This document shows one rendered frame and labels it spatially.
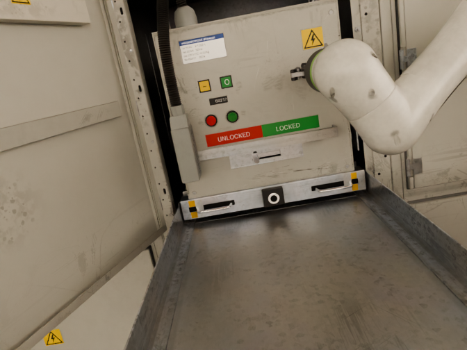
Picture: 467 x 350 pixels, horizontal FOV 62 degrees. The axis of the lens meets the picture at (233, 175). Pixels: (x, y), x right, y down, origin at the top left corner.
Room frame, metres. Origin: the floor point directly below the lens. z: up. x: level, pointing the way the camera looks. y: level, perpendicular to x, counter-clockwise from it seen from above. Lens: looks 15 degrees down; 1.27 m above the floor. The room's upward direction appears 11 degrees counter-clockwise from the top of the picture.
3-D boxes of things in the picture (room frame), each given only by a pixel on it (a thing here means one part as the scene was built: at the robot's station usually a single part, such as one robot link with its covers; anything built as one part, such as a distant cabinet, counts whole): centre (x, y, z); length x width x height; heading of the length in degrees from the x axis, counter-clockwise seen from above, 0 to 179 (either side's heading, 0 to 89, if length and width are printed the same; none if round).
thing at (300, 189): (1.10, -0.10, 0.89); 0.54 x 0.05 x 0.06; 88
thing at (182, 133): (1.02, 0.11, 1.09); 0.08 x 0.05 x 0.17; 178
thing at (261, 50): (1.08, -0.10, 1.15); 0.48 x 0.01 x 0.48; 88
